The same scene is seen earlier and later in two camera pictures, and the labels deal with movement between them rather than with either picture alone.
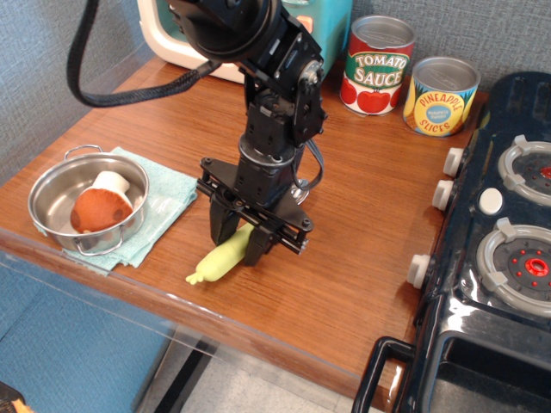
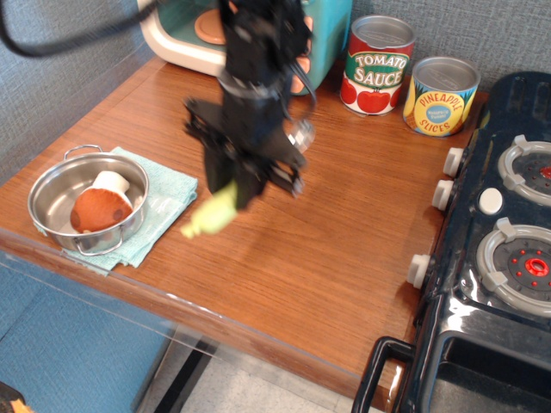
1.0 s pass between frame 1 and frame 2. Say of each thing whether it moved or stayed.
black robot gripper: moved
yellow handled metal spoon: moved
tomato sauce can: stayed
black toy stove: stayed
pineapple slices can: stayed
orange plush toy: stayed
